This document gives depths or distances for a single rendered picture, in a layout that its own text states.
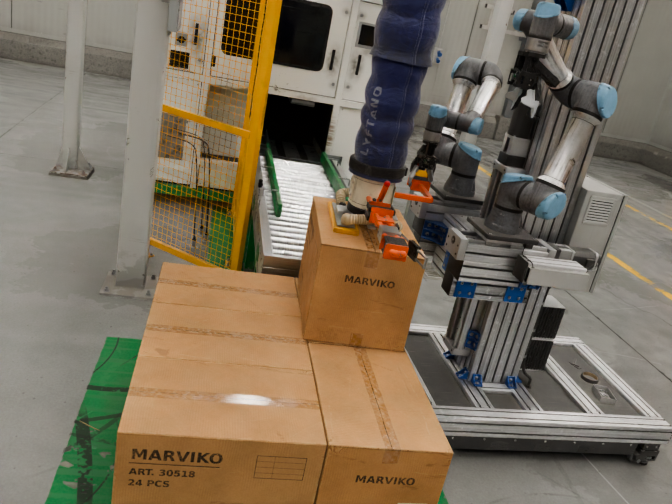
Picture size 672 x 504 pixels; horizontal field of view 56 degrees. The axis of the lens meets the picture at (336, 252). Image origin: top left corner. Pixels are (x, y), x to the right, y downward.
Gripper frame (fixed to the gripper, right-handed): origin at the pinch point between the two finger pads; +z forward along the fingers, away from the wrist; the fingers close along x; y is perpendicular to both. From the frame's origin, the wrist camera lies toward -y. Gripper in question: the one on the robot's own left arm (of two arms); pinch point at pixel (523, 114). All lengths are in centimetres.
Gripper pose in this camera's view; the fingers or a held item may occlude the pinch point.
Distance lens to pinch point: 228.2
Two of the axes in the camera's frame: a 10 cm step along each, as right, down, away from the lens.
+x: 1.9, 3.8, -9.1
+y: -9.6, -1.1, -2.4
